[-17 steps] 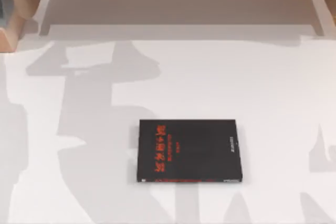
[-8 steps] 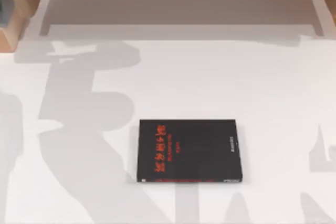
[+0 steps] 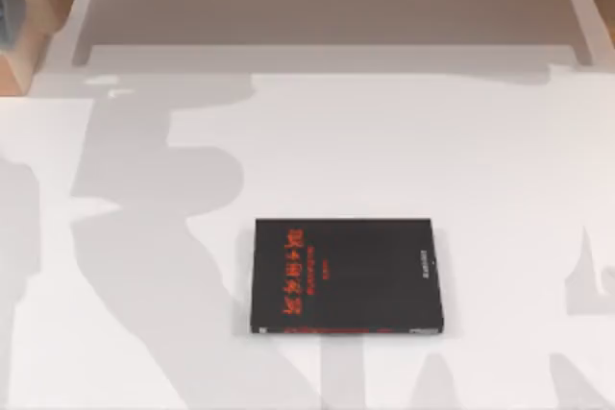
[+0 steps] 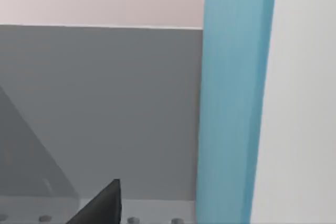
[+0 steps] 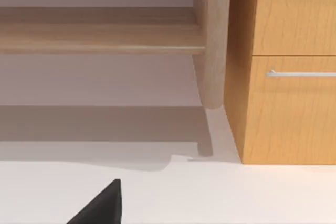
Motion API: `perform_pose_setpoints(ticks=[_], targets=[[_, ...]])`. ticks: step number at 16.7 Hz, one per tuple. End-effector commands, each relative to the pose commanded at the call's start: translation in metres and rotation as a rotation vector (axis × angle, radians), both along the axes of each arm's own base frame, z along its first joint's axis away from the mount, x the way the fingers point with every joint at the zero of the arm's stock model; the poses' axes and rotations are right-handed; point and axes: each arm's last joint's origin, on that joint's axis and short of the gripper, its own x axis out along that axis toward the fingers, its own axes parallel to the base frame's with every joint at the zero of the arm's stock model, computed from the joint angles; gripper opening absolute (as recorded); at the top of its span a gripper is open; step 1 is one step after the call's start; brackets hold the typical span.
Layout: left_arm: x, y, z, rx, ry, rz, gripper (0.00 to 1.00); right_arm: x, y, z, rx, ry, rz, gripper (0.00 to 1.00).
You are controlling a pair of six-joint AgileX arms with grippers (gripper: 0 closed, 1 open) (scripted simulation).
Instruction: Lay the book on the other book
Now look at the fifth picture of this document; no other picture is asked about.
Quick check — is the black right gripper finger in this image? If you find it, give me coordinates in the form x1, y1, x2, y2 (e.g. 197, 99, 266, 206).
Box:
66, 178, 122, 224

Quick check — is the pale wooden open shelf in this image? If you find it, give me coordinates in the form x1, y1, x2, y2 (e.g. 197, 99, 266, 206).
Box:
0, 0, 232, 110

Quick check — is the orange wooden cupboard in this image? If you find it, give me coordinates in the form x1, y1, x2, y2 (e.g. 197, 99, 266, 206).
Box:
223, 0, 336, 165

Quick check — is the wooden drawer front with handle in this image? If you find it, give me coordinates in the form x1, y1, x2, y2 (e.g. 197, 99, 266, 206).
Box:
242, 55, 336, 165

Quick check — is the long metal handle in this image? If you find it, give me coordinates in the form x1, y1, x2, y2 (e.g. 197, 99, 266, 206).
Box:
265, 69, 336, 78

